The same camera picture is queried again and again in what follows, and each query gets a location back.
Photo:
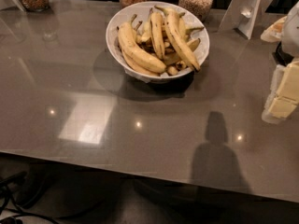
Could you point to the middle upright yellow banana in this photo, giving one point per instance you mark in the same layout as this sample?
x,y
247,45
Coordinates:
x,y
156,33

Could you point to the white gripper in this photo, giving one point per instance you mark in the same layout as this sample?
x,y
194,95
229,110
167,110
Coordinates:
x,y
291,33

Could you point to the large front yellow banana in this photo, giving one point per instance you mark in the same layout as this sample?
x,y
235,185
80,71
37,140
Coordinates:
x,y
126,38

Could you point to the white ceramic bowl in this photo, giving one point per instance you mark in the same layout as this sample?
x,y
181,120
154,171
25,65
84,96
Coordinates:
x,y
191,29

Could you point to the long yellow banana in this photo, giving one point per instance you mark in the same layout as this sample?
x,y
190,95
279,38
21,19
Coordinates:
x,y
184,52

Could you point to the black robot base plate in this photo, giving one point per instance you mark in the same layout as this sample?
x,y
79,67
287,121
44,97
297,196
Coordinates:
x,y
282,57

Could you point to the lower front yellow banana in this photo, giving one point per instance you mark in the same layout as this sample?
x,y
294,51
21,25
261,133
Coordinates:
x,y
135,66

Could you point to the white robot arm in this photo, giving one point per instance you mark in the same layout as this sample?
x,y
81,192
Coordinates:
x,y
286,32

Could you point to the white angled stand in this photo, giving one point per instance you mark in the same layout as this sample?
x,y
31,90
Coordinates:
x,y
242,15

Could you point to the small back yellow banana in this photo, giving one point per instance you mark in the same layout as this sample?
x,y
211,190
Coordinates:
x,y
144,35

